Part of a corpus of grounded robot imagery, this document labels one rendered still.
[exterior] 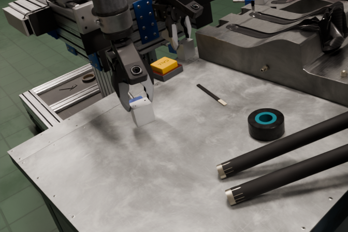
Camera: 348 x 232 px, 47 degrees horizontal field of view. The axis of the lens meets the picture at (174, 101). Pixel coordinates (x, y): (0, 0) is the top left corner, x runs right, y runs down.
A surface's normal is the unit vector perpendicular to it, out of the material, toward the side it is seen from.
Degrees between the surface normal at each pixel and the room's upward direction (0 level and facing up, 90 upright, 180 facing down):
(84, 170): 0
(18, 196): 0
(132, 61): 31
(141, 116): 90
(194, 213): 0
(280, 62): 90
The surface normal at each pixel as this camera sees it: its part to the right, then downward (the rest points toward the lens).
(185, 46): 0.72, 0.26
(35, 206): -0.18, -0.83
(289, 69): -0.74, 0.46
